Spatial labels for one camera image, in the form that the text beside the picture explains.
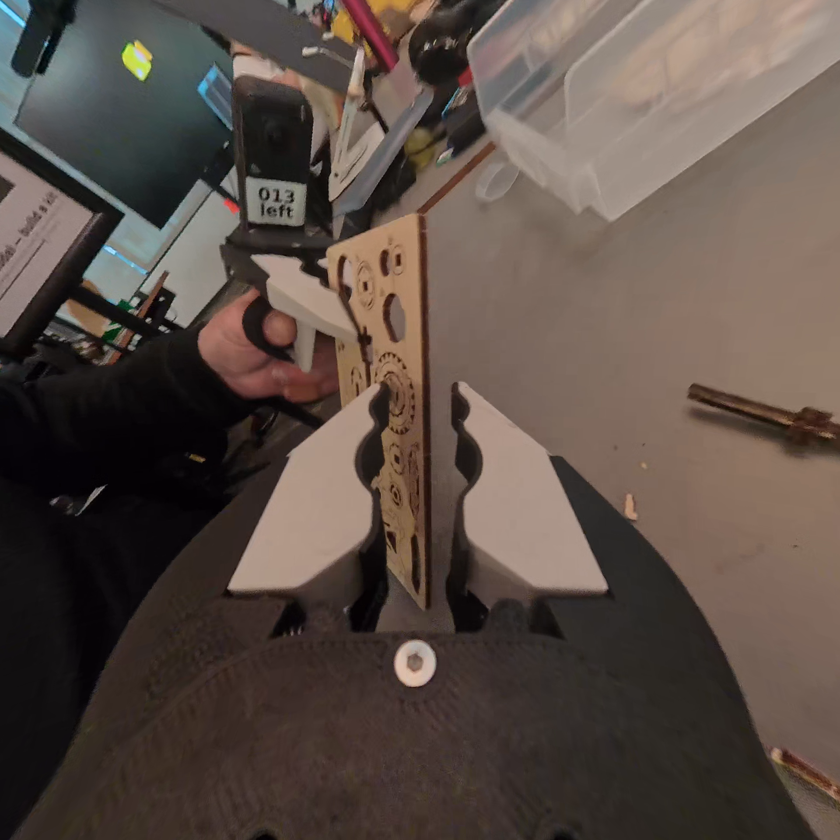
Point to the wooden parts sheet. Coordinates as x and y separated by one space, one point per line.
413 341

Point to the person's left hand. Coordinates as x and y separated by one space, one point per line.
229 354

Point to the wooden wheel axle assembly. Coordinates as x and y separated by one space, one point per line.
754 410

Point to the small wood chip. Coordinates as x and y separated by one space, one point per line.
630 506

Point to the person's left forearm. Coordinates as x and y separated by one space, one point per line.
118 407

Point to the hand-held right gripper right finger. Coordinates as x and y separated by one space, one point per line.
531 525

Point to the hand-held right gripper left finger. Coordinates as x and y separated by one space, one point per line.
308 525

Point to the black monitor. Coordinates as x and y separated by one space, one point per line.
98 131

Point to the framed marker sign board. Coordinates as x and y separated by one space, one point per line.
39 249

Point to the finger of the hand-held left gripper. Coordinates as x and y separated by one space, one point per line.
289 274
315 312

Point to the clear plastic box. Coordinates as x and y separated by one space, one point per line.
656 98

